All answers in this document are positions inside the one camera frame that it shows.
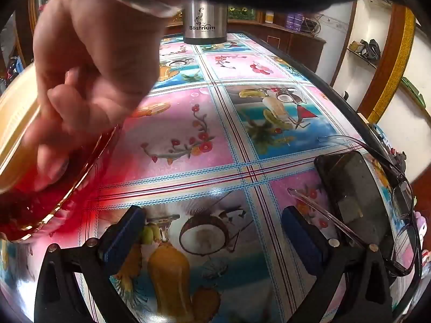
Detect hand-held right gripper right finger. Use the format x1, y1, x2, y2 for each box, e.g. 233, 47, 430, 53
281, 205, 394, 323

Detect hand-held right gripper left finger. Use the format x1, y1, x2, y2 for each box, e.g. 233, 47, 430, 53
34, 205, 147, 323

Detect large red glass plate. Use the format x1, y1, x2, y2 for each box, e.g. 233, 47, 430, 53
0, 57, 123, 243

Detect cream patterned plastic plate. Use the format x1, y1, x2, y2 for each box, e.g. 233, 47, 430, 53
0, 62, 44, 189

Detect person's left hand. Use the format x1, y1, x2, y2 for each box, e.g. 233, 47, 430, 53
34, 0, 169, 192

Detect black phone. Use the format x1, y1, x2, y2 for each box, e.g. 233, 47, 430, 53
314, 151, 394, 266

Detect eyeglasses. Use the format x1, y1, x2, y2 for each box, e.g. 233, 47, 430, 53
288, 135, 421, 276

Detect printed tablecloth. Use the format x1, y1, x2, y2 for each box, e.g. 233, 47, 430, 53
0, 32, 421, 323

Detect steel thermos jug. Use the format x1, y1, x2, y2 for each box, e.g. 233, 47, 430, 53
183, 0, 229, 45

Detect flower painting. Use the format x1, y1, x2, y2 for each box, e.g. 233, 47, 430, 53
227, 5, 256, 21

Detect gold trimmed wooden post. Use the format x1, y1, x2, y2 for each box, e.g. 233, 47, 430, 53
357, 5, 416, 125

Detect black tangled straps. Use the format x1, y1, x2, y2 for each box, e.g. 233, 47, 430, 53
350, 39, 381, 62

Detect tangled black cable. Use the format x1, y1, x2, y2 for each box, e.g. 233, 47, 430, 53
303, 15, 324, 36

